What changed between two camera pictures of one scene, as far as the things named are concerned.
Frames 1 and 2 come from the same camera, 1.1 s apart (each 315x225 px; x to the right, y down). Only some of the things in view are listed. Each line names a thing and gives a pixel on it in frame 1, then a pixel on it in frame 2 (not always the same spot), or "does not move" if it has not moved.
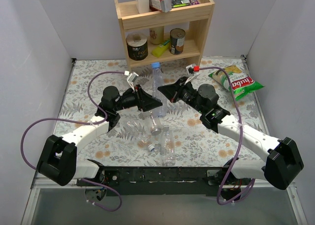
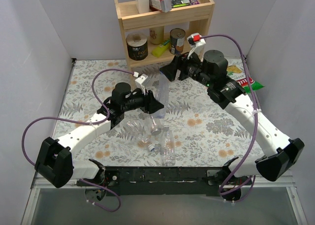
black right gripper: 179,90 → 177,67
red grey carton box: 160,2 does not move
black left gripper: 139,97 does not move
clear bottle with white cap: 167,147 does not move
